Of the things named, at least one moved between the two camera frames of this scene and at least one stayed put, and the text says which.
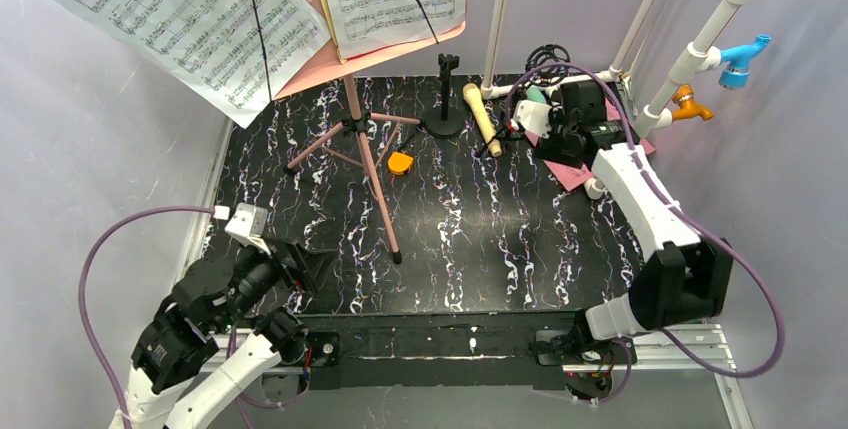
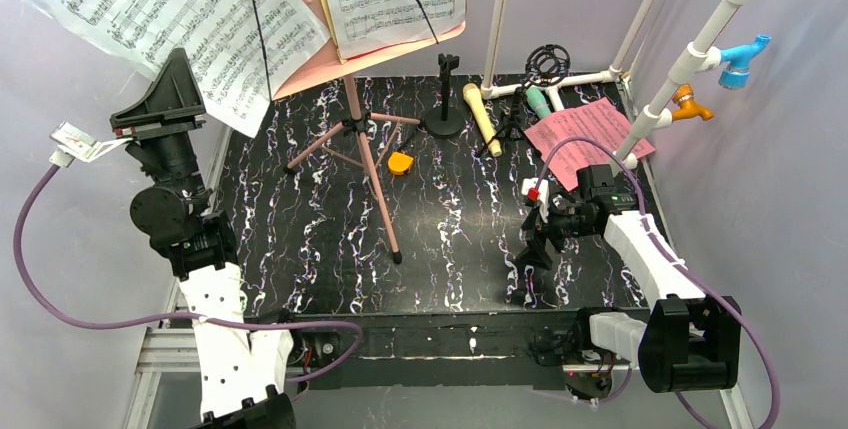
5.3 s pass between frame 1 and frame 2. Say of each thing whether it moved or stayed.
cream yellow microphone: stayed
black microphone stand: stayed
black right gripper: moved
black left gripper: moved
